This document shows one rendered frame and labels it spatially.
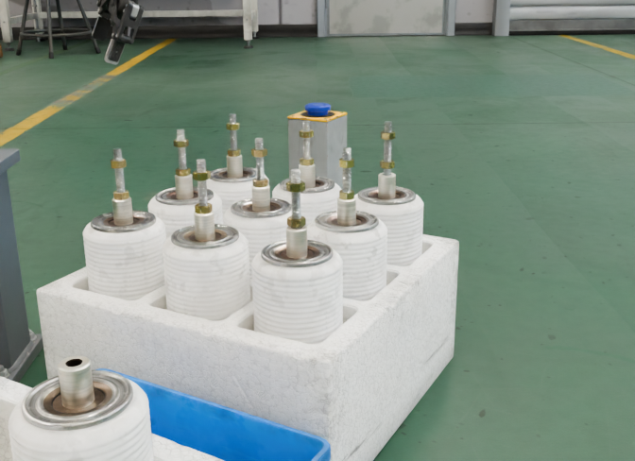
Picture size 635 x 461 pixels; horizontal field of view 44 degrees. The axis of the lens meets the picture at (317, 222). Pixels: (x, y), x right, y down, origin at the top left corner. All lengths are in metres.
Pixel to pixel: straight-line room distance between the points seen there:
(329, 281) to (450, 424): 0.29
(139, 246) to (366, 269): 0.26
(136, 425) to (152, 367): 0.33
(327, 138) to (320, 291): 0.45
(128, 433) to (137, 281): 0.39
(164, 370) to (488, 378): 0.46
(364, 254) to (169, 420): 0.28
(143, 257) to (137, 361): 0.12
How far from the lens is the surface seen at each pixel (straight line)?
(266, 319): 0.82
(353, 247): 0.89
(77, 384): 0.58
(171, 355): 0.88
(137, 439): 0.58
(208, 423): 0.84
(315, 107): 1.23
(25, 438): 0.58
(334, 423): 0.81
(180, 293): 0.88
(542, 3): 6.10
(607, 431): 1.05
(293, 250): 0.82
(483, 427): 1.02
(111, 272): 0.94
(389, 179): 1.01
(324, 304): 0.81
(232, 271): 0.87
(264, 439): 0.80
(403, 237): 1.01
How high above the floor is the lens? 0.55
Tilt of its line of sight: 19 degrees down
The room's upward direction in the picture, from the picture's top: 1 degrees counter-clockwise
